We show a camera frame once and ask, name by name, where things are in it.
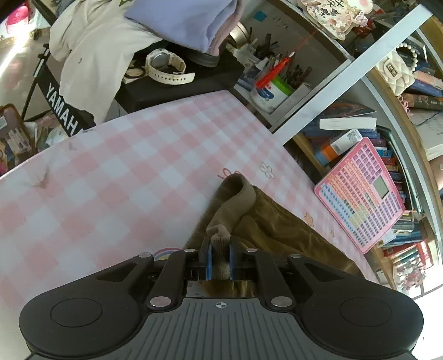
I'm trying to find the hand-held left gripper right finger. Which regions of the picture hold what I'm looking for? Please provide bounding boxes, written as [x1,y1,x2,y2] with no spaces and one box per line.
[228,238,347,311]

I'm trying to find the orange and white box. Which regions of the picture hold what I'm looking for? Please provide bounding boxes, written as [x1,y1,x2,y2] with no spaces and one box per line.
[320,129,364,160]

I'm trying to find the pink plastic object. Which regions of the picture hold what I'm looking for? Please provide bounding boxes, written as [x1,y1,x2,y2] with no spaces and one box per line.
[6,3,31,27]

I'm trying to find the decorative paper card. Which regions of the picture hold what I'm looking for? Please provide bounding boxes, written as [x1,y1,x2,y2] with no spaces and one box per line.
[298,0,374,41]

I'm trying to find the red pen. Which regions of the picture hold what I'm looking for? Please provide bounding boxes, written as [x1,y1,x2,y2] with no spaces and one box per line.
[255,52,295,90]

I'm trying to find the white bookshelf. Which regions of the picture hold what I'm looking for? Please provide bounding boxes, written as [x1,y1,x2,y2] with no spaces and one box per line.
[228,0,443,298]

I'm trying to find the brown storage bag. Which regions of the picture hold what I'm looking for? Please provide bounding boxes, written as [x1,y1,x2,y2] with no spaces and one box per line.
[0,103,37,175]

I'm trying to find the row of shelf books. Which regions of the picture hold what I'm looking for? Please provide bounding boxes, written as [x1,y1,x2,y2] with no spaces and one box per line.
[302,126,435,277]

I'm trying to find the pink checked printed tablecloth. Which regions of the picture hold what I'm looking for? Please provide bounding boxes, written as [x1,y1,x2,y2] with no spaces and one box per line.
[0,89,383,333]

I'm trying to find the white garment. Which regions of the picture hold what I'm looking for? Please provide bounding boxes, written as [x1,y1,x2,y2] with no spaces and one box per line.
[49,0,163,123]

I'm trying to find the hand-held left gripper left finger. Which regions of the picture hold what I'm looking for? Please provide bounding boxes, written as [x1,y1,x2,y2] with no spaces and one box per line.
[97,238,213,311]

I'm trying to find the holder full of pens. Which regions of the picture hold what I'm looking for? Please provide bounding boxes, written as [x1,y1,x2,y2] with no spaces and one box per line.
[235,33,314,94]

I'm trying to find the white wristwatch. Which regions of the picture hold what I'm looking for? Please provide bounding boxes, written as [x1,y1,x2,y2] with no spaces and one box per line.
[143,48,196,84]

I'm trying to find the pink toy learning tablet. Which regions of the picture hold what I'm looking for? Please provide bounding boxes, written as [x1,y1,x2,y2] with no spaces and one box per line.
[314,137,406,254]

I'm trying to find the folded purple cloth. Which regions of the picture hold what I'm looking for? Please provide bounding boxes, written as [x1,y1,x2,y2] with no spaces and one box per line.
[124,0,244,56]

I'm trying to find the white jar with blue label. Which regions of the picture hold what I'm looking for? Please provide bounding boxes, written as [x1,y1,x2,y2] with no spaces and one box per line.
[250,75,295,113]

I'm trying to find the brown pants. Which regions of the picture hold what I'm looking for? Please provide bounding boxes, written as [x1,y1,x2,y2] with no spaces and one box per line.
[189,174,365,298]

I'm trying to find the white quilted handbag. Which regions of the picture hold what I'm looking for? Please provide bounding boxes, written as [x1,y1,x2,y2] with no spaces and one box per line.
[377,50,416,96]

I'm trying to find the pearl bracelet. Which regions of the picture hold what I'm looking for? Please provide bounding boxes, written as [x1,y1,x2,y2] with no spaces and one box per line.
[395,41,428,73]

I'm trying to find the white booklet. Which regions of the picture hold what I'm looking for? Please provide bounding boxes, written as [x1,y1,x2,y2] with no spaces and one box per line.
[319,117,378,131]

